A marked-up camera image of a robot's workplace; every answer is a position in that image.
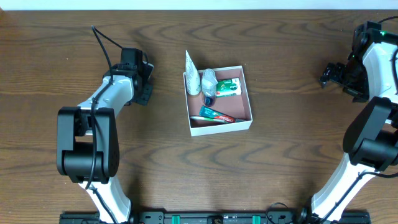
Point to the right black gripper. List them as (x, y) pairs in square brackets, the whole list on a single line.
[(337, 76)]

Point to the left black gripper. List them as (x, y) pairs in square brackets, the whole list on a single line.
[(146, 91)]

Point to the white cosmetic tube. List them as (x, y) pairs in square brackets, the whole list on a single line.
[(192, 78)]

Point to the clear pump spray bottle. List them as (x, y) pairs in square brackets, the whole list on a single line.
[(208, 87)]

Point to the Colgate toothpaste tube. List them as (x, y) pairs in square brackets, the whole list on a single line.
[(216, 115)]

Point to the green white toothbrush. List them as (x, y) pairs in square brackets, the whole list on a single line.
[(202, 118)]

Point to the green soap box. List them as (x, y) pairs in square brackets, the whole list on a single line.
[(228, 87)]

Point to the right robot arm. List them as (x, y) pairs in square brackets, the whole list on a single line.
[(370, 77)]

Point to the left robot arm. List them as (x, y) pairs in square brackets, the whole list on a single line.
[(87, 138)]

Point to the white box pink interior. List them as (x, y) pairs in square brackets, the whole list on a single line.
[(237, 106)]

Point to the black mounting rail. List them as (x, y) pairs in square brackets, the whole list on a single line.
[(277, 216)]

